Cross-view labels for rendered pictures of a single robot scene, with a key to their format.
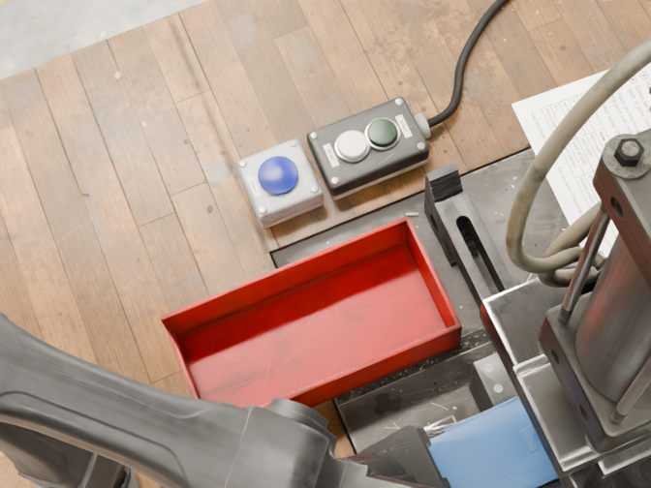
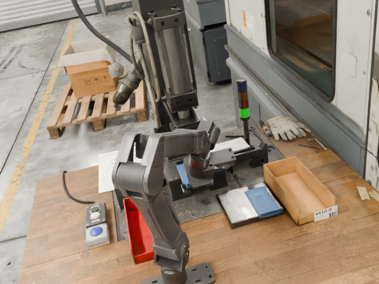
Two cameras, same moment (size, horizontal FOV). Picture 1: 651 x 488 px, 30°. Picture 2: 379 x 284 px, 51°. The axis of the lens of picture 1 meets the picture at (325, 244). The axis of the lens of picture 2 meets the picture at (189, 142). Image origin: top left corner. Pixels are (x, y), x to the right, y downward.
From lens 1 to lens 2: 1.02 m
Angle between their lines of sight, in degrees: 61
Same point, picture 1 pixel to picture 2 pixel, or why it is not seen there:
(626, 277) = (172, 40)
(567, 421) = (190, 120)
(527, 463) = not seen: hidden behind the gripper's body
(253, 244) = (113, 245)
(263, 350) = (148, 240)
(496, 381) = (173, 178)
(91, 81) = not seen: outside the picture
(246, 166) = (88, 239)
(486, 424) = (184, 177)
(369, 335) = not seen: hidden behind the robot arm
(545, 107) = (102, 187)
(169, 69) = (40, 268)
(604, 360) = (182, 76)
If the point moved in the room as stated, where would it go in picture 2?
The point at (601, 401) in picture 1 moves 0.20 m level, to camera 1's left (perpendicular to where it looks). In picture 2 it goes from (189, 92) to (188, 121)
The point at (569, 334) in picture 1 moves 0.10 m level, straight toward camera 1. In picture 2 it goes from (174, 95) to (201, 98)
